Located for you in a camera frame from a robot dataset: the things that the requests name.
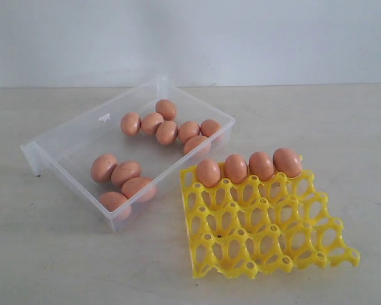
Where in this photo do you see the brown egg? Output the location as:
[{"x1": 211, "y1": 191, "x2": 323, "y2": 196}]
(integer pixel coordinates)
[
  {"x1": 120, "y1": 112, "x2": 141, "y2": 137},
  {"x1": 178, "y1": 121, "x2": 200, "y2": 144},
  {"x1": 200, "y1": 119, "x2": 222, "y2": 137},
  {"x1": 156, "y1": 121, "x2": 178, "y2": 145},
  {"x1": 111, "y1": 161, "x2": 142, "y2": 187},
  {"x1": 155, "y1": 99, "x2": 177, "y2": 121},
  {"x1": 90, "y1": 154, "x2": 117, "y2": 183},
  {"x1": 224, "y1": 154, "x2": 248, "y2": 184},
  {"x1": 141, "y1": 112, "x2": 164, "y2": 135},
  {"x1": 249, "y1": 151, "x2": 275, "y2": 181},
  {"x1": 121, "y1": 177, "x2": 156, "y2": 203},
  {"x1": 98, "y1": 191, "x2": 131, "y2": 220},
  {"x1": 196, "y1": 158, "x2": 220, "y2": 187},
  {"x1": 183, "y1": 135, "x2": 211, "y2": 158},
  {"x1": 272, "y1": 147, "x2": 302, "y2": 178}
]

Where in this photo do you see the clear plastic bin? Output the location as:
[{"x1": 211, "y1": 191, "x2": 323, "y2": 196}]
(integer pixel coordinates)
[{"x1": 21, "y1": 76, "x2": 235, "y2": 231}]

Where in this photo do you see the yellow plastic egg tray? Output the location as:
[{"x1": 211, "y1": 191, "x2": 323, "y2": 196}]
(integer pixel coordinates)
[{"x1": 180, "y1": 166, "x2": 360, "y2": 278}]

